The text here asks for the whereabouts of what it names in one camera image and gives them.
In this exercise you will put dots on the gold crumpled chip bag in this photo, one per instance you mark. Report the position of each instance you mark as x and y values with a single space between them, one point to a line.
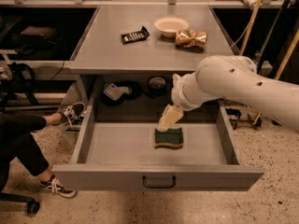
191 39

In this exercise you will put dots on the wooden stick frame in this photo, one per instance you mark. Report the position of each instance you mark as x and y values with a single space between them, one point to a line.
247 31

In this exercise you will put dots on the black white sneaker near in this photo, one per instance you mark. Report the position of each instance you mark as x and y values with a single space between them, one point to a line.
55 187

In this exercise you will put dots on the grey cabinet counter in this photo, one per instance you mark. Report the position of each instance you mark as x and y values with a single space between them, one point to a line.
102 54

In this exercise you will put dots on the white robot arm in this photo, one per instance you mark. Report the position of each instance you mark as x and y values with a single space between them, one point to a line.
232 78

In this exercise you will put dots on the black white sneaker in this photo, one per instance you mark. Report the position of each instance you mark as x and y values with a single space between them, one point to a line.
72 112
55 187

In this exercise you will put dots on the black drawer handle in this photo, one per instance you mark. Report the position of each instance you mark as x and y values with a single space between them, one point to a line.
159 183

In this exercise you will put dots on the black tape roll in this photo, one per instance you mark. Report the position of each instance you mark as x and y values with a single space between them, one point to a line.
157 86

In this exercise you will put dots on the black office chair base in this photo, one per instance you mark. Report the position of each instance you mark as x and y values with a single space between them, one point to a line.
32 206

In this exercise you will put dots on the black white sneaker far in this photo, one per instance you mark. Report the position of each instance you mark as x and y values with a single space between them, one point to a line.
72 112

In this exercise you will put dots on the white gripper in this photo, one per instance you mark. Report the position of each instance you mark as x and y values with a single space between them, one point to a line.
181 94

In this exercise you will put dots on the white paper bowl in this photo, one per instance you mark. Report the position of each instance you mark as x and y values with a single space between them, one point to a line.
169 26

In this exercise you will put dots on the person leg black trousers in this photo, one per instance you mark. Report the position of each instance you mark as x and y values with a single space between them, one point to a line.
16 141

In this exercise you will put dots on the green yellow sponge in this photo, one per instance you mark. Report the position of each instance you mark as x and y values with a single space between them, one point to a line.
172 138

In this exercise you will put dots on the black backpack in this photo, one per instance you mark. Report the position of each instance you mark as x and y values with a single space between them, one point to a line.
23 77

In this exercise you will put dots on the grey open drawer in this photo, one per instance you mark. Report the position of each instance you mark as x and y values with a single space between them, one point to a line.
116 149

